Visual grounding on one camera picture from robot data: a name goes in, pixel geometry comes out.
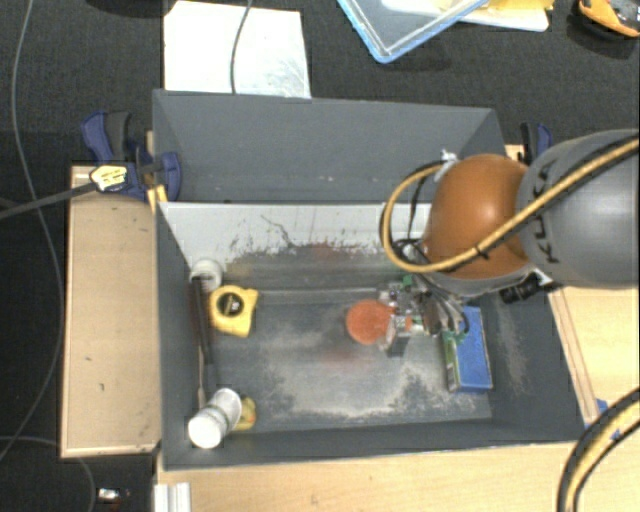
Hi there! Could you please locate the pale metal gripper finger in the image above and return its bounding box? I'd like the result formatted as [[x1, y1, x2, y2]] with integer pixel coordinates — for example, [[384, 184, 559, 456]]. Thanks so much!
[[385, 314, 416, 359], [377, 282, 402, 315]]

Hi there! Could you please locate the orange ball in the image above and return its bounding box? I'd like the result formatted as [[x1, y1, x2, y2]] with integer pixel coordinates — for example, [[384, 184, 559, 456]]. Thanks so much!
[[344, 298, 397, 346]]

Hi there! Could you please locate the blue sponge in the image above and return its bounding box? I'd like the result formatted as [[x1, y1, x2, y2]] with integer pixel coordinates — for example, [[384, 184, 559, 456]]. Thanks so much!
[[442, 305, 495, 394]]

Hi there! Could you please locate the yellow tape measure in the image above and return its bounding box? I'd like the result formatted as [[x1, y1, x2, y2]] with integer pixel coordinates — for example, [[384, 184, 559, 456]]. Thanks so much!
[[208, 285, 260, 339]]

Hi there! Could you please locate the grey metal bin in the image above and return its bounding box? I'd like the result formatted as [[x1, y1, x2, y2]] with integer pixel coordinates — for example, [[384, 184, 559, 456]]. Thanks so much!
[[149, 88, 587, 472]]

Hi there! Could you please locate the small yellow toy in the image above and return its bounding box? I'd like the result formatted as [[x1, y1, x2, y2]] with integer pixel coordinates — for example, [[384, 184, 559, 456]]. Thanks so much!
[[231, 395, 258, 433]]

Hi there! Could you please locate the white plastic bottle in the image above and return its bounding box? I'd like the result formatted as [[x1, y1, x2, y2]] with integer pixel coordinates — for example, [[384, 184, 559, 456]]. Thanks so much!
[[187, 387, 244, 450]]

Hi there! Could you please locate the pale wood board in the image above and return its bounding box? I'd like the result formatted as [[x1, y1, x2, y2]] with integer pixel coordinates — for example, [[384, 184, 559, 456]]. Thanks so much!
[[59, 160, 164, 459]]

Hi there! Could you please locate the black cylinder on white bracket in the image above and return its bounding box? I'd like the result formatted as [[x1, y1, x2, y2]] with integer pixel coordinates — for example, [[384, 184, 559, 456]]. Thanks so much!
[[499, 272, 557, 305]]

